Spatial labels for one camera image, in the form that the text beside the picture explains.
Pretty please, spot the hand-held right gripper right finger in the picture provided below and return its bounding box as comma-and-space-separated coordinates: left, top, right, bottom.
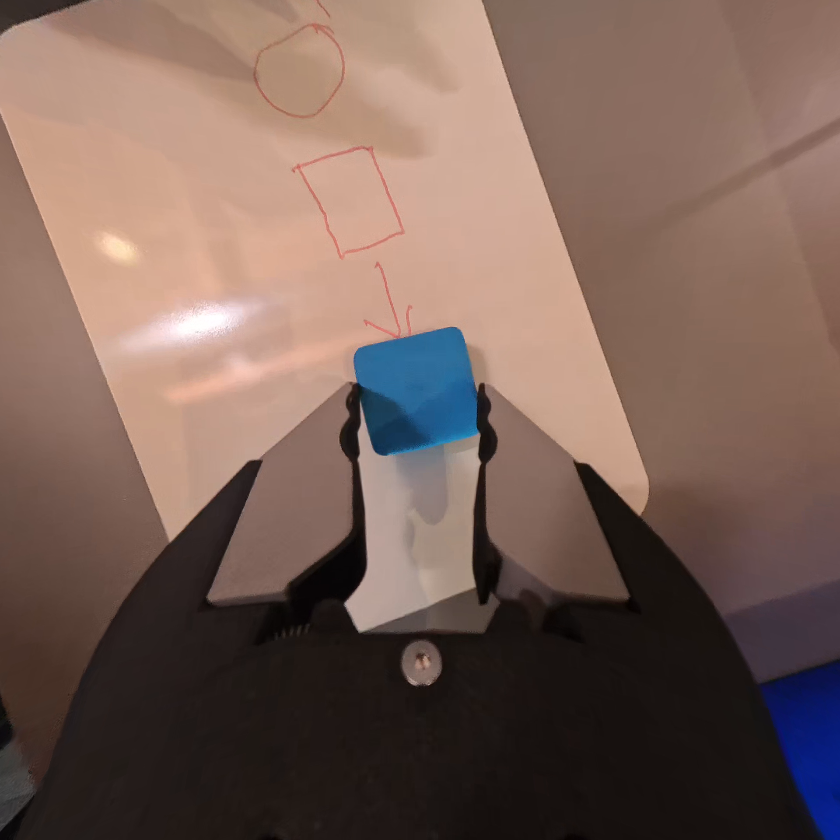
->
471, 382, 632, 608

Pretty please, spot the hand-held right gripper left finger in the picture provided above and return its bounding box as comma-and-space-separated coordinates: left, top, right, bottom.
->
205, 382, 367, 608

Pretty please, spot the blue whiteboard eraser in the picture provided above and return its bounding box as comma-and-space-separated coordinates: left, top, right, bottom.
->
353, 326, 479, 457

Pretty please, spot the white whiteboard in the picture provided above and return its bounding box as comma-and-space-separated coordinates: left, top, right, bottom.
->
0, 0, 651, 634

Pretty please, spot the blue plastic bin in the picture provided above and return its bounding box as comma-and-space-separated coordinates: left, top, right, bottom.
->
760, 663, 840, 840

